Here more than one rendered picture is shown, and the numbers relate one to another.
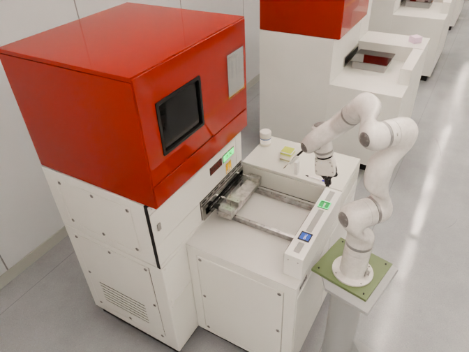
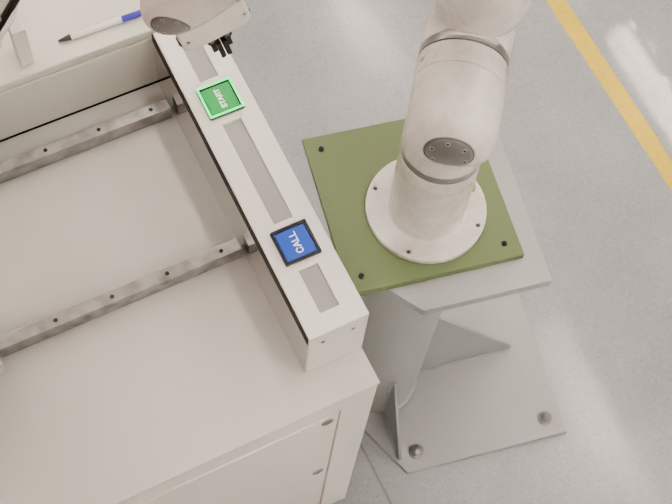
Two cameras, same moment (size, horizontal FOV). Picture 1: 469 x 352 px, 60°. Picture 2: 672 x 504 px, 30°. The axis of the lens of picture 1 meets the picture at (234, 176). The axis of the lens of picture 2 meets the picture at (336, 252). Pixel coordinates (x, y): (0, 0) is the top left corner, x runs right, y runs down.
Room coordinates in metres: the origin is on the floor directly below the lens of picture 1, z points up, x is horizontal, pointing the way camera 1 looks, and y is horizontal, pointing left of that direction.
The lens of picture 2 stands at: (1.01, 0.33, 2.58)
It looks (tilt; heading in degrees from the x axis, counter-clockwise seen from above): 66 degrees down; 294
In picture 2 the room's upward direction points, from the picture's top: 8 degrees clockwise
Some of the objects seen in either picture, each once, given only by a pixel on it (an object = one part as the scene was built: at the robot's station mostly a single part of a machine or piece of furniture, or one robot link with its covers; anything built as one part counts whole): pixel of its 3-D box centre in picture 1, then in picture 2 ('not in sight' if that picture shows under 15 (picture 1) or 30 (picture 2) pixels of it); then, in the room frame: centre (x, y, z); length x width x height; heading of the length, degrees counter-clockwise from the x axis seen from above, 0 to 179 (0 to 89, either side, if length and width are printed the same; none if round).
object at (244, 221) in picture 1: (256, 225); (85, 312); (1.60, -0.11, 0.84); 0.50 x 0.02 x 0.03; 58
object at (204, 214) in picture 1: (223, 191); not in sight; (1.83, 0.07, 0.89); 0.44 x 0.02 x 0.10; 148
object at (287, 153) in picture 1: (287, 154); not in sight; (2.02, -0.33, 1.00); 0.07 x 0.07 x 0.07; 59
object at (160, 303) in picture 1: (167, 248); not in sight; (1.87, 0.46, 0.41); 0.82 x 0.71 x 0.82; 148
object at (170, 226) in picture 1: (202, 191); not in sight; (1.69, 0.17, 1.02); 0.82 x 0.03 x 0.40; 148
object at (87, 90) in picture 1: (140, 92); not in sight; (1.85, 0.44, 1.52); 0.81 x 0.75 x 0.59; 148
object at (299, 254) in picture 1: (314, 230); (256, 189); (1.48, -0.39, 0.89); 0.55 x 0.09 x 0.14; 148
